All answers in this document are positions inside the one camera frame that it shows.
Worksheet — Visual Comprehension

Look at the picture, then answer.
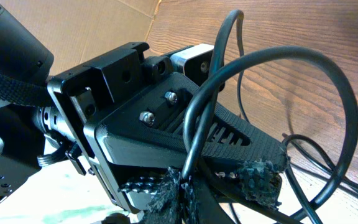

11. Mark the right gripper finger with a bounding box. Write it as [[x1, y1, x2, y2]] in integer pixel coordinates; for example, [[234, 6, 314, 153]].
[[119, 167, 233, 224]]

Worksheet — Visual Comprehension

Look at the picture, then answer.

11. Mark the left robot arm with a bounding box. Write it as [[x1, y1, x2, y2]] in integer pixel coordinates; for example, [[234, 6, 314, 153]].
[[0, 5, 292, 223]]

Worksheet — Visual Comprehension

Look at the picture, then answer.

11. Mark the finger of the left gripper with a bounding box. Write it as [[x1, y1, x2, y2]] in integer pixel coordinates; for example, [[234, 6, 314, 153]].
[[198, 160, 294, 223]]

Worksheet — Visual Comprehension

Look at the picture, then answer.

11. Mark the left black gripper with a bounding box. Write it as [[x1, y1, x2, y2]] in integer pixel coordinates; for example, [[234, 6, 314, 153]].
[[47, 42, 288, 213]]

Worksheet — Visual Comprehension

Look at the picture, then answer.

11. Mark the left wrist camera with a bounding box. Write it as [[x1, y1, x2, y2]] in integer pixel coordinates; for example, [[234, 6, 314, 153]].
[[166, 44, 214, 86]]

